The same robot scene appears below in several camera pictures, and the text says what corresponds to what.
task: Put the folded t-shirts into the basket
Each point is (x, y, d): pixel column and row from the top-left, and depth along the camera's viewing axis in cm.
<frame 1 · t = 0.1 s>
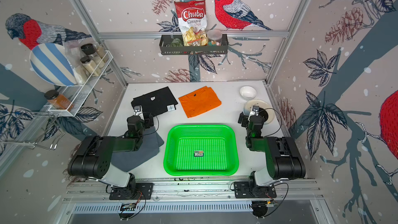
left hand: (144, 111, 94), fingers open
right hand: (249, 112, 94), fingers open
green plastic basket: (201, 150, 89), on the table
grey folded t-shirt: (130, 162, 85), on the table
orange folded t-shirt: (199, 101, 110), on the table
black folded t-shirt: (156, 102, 112), on the table
small white bowl: (247, 92, 113), point 4 cm above the table
white plate with dark centre: (265, 109, 99), point 7 cm above the table

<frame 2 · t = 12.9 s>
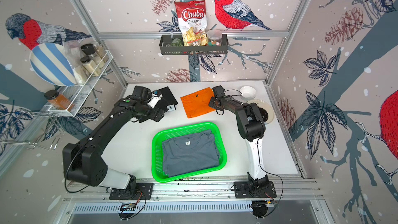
left hand: (158, 107, 85), fingers open
right hand: (211, 104, 107), fingers closed
grey folded t-shirt: (189, 153, 86), point 2 cm above the table
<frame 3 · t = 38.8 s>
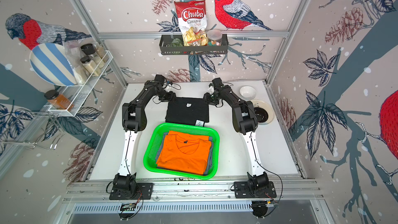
left hand: (176, 96, 109), fingers open
right hand: (203, 101, 108), fingers open
orange folded t-shirt: (184, 152, 83), point 5 cm above the table
black folded t-shirt: (187, 110, 107), on the table
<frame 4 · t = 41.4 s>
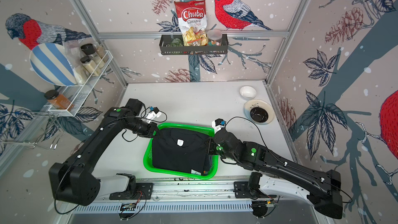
left hand: (162, 131, 75), fingers closed
right hand: (201, 142, 69), fingers closed
black folded t-shirt: (182, 149, 73), point 16 cm above the table
